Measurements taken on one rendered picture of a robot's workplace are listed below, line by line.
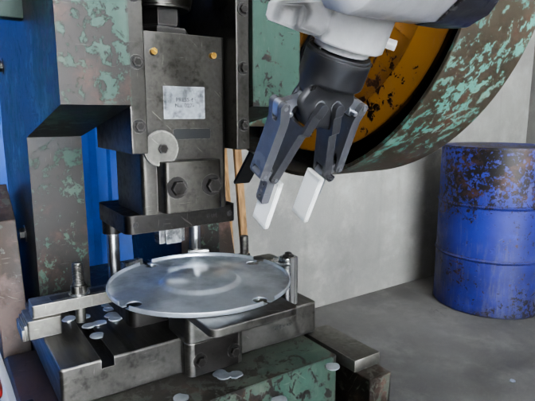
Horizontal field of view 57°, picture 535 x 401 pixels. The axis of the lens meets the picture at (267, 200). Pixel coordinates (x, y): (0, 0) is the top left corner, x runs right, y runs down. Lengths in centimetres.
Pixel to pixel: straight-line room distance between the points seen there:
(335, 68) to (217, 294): 39
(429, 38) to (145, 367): 67
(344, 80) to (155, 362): 50
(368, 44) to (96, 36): 37
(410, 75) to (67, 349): 69
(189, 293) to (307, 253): 191
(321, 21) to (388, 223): 255
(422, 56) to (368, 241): 214
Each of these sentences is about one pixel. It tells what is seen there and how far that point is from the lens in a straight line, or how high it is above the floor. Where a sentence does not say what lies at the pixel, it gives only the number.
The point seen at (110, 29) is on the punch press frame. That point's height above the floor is 116.
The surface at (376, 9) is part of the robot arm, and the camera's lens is 41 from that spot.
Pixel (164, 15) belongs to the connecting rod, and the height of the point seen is 121.
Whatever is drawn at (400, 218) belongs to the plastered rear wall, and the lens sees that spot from 309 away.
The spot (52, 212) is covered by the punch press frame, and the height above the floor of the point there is 86.
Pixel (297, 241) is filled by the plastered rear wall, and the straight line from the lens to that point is 257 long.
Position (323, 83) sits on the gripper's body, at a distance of 54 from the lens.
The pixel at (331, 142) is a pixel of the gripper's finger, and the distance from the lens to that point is 61.
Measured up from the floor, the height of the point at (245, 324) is 78.
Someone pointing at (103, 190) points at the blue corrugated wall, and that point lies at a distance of 200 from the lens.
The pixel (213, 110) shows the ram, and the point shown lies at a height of 105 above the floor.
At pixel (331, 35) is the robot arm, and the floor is 113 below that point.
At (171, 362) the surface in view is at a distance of 82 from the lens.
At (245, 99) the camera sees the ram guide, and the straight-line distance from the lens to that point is 82.
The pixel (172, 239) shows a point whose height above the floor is 83.
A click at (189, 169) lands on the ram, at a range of 78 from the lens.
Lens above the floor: 105
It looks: 10 degrees down
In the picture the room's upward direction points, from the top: straight up
